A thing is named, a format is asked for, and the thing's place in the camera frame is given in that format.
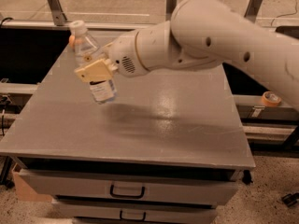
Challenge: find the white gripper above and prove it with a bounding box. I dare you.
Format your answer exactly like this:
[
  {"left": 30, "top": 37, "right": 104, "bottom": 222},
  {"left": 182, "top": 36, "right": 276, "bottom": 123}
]
[{"left": 74, "top": 30, "right": 148, "bottom": 83}]

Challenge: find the clear plastic tea bottle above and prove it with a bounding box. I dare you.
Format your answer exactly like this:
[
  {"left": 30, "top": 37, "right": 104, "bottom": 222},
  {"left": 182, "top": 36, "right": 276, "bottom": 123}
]
[{"left": 69, "top": 21, "right": 116, "bottom": 104}]

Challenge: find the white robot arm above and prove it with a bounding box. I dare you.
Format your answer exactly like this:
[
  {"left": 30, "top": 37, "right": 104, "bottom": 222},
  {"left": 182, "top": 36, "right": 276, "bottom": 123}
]
[{"left": 75, "top": 0, "right": 299, "bottom": 110}]

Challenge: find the orange fruit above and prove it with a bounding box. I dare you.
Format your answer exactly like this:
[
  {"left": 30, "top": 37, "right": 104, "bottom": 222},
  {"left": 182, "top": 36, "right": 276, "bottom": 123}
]
[{"left": 68, "top": 35, "right": 75, "bottom": 49}]

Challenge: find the upper grey drawer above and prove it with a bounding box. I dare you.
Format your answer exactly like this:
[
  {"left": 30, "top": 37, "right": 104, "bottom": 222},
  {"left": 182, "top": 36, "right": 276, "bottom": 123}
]
[{"left": 20, "top": 169, "right": 237, "bottom": 205}]

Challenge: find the grey drawer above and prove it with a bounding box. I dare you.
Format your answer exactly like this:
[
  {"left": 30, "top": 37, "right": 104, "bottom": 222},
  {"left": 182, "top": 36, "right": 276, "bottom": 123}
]
[
  {"left": 52, "top": 200, "right": 217, "bottom": 224},
  {"left": 20, "top": 169, "right": 237, "bottom": 205}
]

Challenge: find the lower grey drawer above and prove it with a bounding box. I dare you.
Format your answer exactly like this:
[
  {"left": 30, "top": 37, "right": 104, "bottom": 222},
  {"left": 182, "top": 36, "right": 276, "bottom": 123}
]
[{"left": 52, "top": 200, "right": 217, "bottom": 224}]

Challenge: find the roll of tape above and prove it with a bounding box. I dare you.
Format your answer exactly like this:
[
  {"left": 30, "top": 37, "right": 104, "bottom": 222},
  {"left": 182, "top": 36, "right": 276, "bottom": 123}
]
[{"left": 262, "top": 91, "right": 281, "bottom": 107}]

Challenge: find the left metal bracket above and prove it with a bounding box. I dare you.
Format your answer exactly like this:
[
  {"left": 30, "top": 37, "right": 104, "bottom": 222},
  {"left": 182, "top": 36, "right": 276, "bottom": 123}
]
[{"left": 47, "top": 0, "right": 67, "bottom": 26}]

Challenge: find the metal bracket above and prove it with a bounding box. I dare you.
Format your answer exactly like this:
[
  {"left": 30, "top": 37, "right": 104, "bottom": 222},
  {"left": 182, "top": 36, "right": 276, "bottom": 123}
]
[
  {"left": 165, "top": 0, "right": 177, "bottom": 21},
  {"left": 47, "top": 0, "right": 67, "bottom": 26},
  {"left": 244, "top": 0, "right": 263, "bottom": 22}
]

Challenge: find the middle metal bracket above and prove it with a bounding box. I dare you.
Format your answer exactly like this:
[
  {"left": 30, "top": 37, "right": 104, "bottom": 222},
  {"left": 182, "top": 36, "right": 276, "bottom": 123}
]
[{"left": 165, "top": 0, "right": 177, "bottom": 21}]

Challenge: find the metal rail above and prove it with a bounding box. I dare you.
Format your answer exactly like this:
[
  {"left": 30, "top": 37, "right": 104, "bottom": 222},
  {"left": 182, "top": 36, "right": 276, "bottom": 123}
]
[{"left": 0, "top": 19, "right": 157, "bottom": 33}]

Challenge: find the right metal bracket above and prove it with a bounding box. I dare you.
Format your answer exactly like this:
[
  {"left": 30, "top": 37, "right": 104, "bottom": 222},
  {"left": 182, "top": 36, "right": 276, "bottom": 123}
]
[{"left": 244, "top": 0, "right": 263, "bottom": 22}]

